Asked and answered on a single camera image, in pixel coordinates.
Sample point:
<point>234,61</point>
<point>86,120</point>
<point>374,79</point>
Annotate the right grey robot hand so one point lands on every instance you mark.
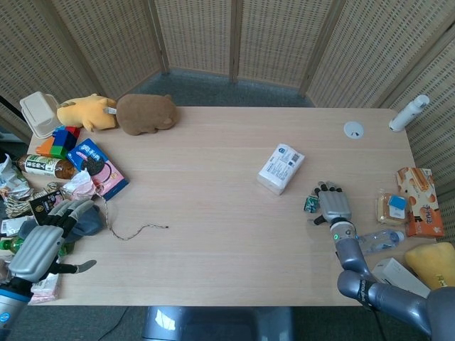
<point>334,204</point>

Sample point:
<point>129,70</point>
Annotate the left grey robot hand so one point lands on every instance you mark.
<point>37,248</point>

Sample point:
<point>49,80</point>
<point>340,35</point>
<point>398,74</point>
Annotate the small green candy packet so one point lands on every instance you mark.
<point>311,204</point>

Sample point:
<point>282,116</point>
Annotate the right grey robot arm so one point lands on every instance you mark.
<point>384,291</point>

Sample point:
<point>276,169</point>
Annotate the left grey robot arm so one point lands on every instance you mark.
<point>10,305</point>

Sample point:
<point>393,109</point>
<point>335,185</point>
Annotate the green plastic bottle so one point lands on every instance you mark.
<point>9,245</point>

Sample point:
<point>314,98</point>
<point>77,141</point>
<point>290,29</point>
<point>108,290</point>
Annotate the black snack packet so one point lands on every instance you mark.
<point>44,206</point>

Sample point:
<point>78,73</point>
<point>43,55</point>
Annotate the pink tissue packet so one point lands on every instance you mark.
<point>46,291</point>

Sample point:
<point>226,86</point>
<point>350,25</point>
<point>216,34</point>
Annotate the grey cloth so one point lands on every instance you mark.
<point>87,223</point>

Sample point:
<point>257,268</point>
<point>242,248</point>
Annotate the wrapped bread with blue label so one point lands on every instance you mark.
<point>391,209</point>

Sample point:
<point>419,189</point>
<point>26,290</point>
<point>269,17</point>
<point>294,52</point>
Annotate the clear plastic water bottle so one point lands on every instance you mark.
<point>382,241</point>

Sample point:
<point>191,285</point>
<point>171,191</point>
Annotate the crumpled silver snack bag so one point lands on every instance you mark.
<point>16,188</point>

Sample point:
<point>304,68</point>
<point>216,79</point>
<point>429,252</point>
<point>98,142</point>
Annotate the white tissue pack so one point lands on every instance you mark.
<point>281,167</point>

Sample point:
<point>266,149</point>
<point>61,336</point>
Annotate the pink white plastic bag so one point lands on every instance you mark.
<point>80,184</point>

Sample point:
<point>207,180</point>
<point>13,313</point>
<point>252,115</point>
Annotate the brown tea bottle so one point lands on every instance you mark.
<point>42,167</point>

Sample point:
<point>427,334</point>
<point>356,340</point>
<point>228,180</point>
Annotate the orange biscuit box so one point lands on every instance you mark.
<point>424,202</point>

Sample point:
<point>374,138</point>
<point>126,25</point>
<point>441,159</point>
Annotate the white cardboard box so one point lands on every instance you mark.
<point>401,275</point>

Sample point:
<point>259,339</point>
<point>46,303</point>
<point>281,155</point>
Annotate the green toy block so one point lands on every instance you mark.
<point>58,152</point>

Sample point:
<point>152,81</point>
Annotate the orange toy block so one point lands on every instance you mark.
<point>46,147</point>

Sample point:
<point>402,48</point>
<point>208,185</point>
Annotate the blue cookie box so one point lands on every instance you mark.
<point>106,174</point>

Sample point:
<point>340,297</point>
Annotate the blue toy block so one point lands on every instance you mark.
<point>65,140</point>

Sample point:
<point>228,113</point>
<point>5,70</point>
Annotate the yellow plush toy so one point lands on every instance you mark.
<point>432,263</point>

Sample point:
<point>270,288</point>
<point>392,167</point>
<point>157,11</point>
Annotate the white spray bottle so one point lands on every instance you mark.
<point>407,113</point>

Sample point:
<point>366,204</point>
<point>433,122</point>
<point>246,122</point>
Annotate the red toy block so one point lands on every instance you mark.
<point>74,130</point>

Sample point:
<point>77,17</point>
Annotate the beige takeaway food box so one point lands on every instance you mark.
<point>37,112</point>

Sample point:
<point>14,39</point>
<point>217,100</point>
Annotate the yellow plush dinosaur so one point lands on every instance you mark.
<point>85,113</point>

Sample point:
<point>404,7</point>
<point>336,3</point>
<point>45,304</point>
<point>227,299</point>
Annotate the grey robot torso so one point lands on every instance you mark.
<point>217,323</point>

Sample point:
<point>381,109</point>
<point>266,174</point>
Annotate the brown plush animal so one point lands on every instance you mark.
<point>145,113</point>

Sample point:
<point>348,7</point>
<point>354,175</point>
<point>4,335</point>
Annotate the woven folding screen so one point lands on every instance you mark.
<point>199,32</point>

